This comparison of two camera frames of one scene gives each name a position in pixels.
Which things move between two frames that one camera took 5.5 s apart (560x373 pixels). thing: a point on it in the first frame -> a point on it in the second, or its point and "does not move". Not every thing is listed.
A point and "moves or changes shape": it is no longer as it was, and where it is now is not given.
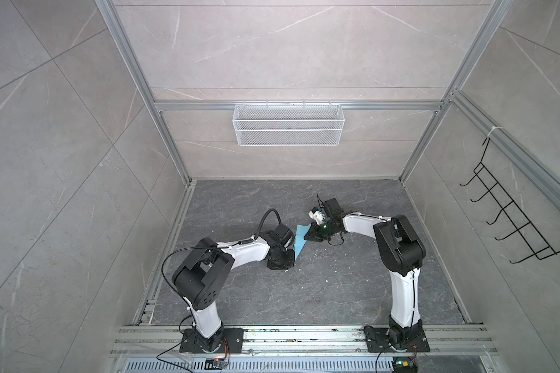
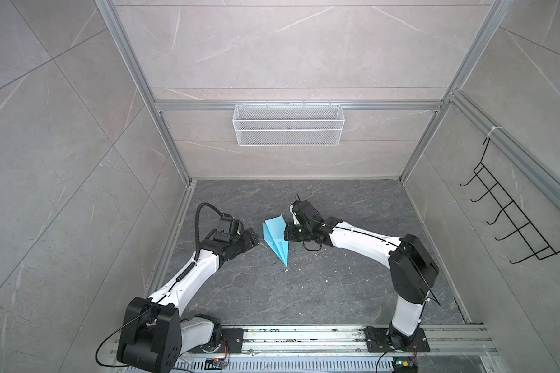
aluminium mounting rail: x=467 y=340 does not move
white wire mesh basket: x=288 y=124 does not move
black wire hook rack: x=527 y=231 does not move
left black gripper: x=289 y=265 -> x=249 y=242
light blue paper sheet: x=299 y=240 moves or changes shape
